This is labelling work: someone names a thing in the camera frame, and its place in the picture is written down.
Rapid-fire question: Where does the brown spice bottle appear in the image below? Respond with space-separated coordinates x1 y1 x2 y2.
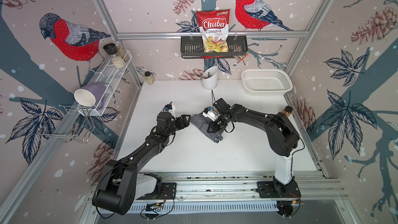
282 105 293 117

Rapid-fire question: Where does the white wire wall shelf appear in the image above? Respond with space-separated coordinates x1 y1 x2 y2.
80 51 132 116

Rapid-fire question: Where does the grey plaid pillowcase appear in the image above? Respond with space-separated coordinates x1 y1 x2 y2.
190 114 224 143

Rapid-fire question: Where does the red Chuba chips bag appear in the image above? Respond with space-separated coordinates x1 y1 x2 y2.
196 9 230 53

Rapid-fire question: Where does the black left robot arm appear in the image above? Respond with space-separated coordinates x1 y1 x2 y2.
92 112 191 215

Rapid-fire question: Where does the clear glass jar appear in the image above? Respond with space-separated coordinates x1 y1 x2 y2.
115 41 129 62

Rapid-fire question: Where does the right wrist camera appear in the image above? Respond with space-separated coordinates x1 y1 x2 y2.
202 107 219 121

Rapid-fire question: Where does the purple white cup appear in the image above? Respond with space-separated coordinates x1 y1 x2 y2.
74 83 106 107

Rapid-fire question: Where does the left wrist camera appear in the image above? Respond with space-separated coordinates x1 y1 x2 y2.
163 102 176 117

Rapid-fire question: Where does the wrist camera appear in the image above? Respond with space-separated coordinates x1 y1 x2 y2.
202 107 219 121
163 102 176 117

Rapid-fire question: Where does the black wire wall basket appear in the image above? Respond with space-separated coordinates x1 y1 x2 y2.
180 36 248 59

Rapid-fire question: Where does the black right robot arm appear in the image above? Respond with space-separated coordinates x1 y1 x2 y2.
200 99 301 186

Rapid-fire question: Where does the small yellow spice jar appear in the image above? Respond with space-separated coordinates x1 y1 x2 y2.
144 71 154 85

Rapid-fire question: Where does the black lid spice jar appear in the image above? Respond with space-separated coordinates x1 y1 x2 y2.
103 43 125 69

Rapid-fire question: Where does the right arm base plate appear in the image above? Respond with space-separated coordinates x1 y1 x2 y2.
256 179 302 199

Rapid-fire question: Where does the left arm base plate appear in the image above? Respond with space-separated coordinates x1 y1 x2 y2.
148 183 177 200

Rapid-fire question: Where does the red handled brush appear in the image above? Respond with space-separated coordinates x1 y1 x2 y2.
233 54 248 66

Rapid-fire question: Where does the white utensil holder cup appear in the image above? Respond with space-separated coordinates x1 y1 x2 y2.
202 66 218 90

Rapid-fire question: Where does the wire cup holder rack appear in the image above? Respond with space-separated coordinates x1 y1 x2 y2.
35 104 95 144

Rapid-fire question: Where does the white perforated plastic basket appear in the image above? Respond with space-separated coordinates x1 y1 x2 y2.
241 69 293 96

